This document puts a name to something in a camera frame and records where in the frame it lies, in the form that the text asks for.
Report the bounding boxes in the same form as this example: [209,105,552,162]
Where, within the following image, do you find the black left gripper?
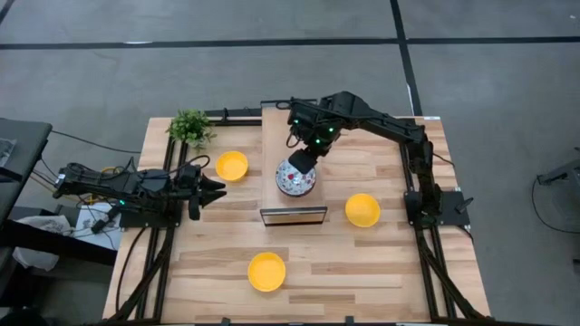
[174,162,228,209]

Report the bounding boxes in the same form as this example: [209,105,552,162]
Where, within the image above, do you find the yellow plastic mini bowl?
[344,192,382,229]
[246,251,287,293]
[215,149,250,183]

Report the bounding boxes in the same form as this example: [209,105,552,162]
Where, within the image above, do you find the green potted plant white pot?
[165,108,218,150]

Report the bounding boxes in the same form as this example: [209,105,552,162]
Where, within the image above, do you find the white box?
[73,203,122,251]

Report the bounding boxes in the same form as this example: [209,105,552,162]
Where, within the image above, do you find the black bench beam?
[0,216,118,267]

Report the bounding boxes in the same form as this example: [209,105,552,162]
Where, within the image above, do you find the white plastic bag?
[12,215,63,273]

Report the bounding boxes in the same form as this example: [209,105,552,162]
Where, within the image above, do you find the black desk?
[0,117,54,223]

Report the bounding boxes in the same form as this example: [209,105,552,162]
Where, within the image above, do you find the grey metal stand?
[536,147,580,187]

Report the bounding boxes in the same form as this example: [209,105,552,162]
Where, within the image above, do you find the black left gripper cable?
[168,154,212,180]

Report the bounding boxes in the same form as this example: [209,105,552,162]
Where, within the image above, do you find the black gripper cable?
[168,154,212,180]
[275,100,301,150]

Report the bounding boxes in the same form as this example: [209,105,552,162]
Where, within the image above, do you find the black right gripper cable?
[275,100,301,150]

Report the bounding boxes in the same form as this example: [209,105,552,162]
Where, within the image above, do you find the wooden shelf with black frame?
[259,98,329,227]

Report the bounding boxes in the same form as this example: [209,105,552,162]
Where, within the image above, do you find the black aluminium table frame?
[101,102,495,326]

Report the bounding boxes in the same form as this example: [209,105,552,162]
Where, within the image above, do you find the yellow cable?
[88,166,118,205]

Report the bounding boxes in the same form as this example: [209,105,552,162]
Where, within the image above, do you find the thick black power cable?
[114,225,150,318]

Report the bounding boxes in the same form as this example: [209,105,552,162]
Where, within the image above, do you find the thin black floor cable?
[51,129,142,156]
[530,177,580,235]

